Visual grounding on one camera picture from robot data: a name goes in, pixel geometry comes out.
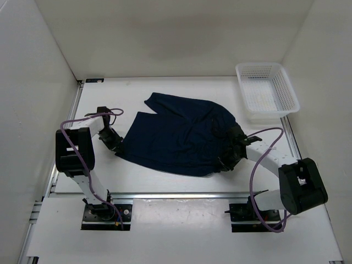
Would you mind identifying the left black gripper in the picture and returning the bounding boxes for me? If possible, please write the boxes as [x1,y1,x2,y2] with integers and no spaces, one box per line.
[97,128,124,153]

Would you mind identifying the navy blue shorts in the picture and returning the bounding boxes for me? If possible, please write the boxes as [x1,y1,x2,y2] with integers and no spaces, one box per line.
[117,92,240,177]

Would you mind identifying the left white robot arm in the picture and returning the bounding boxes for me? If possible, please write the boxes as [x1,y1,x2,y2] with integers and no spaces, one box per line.
[55,106,124,220]

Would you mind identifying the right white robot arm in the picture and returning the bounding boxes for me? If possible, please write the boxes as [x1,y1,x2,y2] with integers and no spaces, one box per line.
[218,125,328,220]

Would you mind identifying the white plastic mesh basket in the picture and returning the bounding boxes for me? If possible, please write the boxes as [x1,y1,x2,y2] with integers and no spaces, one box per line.
[235,62,300,123]

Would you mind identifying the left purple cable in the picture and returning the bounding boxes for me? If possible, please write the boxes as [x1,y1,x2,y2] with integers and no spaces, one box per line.
[59,108,124,229]

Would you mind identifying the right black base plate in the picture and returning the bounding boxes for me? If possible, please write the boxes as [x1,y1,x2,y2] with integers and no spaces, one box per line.
[224,203,283,233]

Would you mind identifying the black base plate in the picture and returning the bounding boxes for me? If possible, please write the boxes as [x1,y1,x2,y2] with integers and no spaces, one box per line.
[81,203,133,231]
[224,203,283,233]

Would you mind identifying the aluminium front rail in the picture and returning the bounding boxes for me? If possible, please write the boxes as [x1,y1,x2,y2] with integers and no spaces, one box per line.
[49,191,276,201]

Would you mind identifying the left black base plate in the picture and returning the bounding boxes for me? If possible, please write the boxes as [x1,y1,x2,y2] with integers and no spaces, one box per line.
[81,203,133,231]

